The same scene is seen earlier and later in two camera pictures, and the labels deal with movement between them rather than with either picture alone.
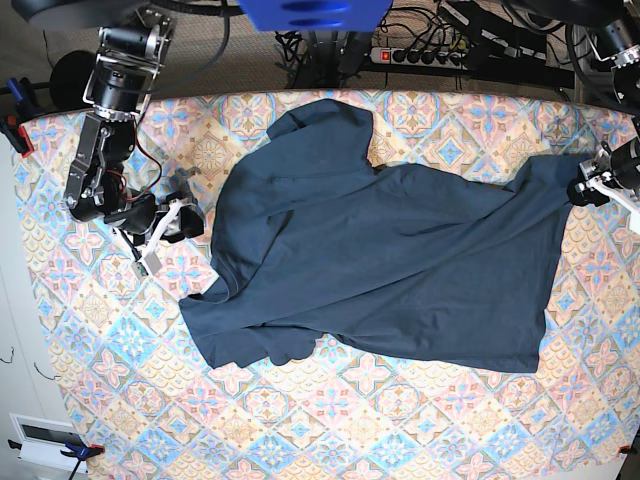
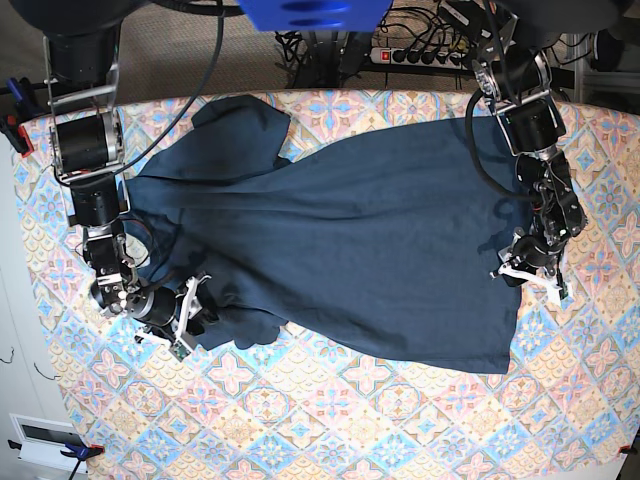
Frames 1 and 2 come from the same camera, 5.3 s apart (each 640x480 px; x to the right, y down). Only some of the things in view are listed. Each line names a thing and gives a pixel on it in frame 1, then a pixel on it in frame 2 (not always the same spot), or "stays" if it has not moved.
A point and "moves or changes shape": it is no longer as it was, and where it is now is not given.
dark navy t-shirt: x=312 y=243 moves or changes shape
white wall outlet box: x=43 y=441 stays
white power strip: x=408 y=56 stays
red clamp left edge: x=11 y=125 stays
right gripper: x=618 y=163 → x=535 y=256
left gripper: x=142 y=218 → x=166 y=310
